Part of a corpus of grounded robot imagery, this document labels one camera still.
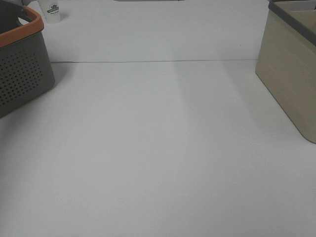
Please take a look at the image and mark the grey basket orange rim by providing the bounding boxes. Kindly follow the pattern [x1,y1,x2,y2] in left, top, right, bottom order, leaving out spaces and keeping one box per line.
[0,0,55,117]

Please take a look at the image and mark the beige storage bin grey rim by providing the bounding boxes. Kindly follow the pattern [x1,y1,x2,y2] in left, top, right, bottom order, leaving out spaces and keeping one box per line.
[255,0,316,143]

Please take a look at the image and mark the white paper cup green logo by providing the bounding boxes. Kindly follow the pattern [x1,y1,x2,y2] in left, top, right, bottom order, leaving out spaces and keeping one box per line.
[38,0,61,24]

